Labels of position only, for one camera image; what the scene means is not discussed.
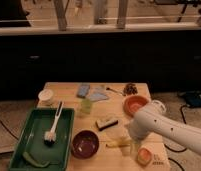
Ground green plastic tray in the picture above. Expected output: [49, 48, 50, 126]
[8, 108, 74, 171]

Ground yellow banana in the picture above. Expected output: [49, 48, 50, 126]
[106, 139, 131, 148]

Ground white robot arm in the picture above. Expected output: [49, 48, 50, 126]
[127, 100, 201, 156]

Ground dark purple bowl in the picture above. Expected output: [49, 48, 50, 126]
[71, 130, 99, 159]

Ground white dish brush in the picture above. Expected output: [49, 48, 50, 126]
[44, 101, 63, 146]

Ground orange bowl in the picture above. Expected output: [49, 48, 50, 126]
[123, 95, 149, 117]

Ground orange peach fruit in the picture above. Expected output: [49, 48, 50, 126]
[136, 148, 152, 166]

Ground light blue cloth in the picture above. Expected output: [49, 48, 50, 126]
[88, 87, 109, 102]

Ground dark blue floor device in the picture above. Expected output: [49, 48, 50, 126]
[181, 92, 201, 108]

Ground green chili pepper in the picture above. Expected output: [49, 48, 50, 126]
[22, 151, 50, 168]

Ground metal spoon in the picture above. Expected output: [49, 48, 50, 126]
[106, 87, 123, 94]

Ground black floor cable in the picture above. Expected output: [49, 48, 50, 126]
[164, 103, 194, 171]

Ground white paper cup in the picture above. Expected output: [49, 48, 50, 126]
[38, 89, 54, 105]

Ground brown pine cone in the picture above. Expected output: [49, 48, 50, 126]
[123, 83, 137, 95]

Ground black cable left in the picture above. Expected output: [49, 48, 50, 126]
[0, 114, 19, 141]

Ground green plastic cup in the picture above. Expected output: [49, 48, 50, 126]
[81, 99, 93, 114]

